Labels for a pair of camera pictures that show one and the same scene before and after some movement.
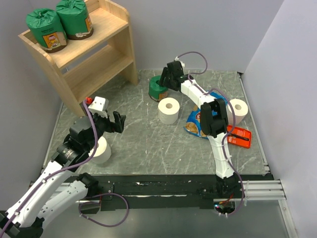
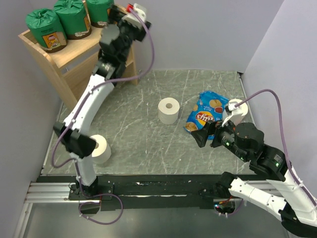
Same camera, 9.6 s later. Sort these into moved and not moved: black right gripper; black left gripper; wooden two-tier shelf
Moved: black left gripper; black right gripper
Not moved: wooden two-tier shelf
